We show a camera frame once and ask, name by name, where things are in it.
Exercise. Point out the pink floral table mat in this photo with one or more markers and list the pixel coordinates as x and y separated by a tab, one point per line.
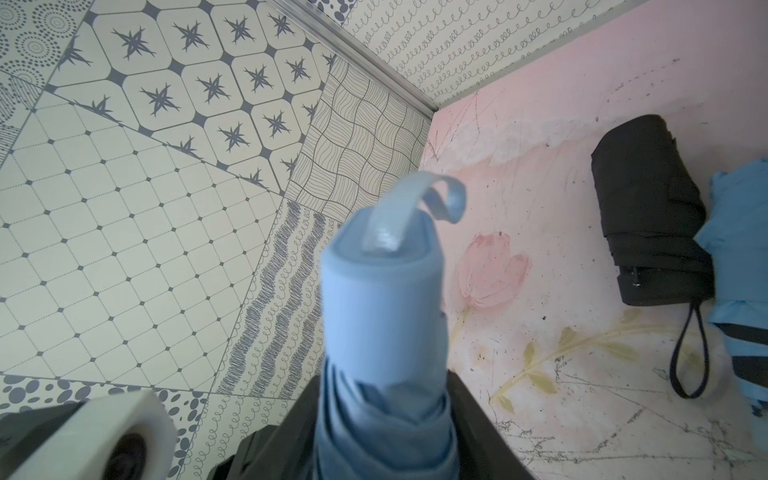
574	380

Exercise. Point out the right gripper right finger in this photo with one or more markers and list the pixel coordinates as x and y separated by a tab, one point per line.
483	452

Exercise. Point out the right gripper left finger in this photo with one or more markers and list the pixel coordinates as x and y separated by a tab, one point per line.
278	452

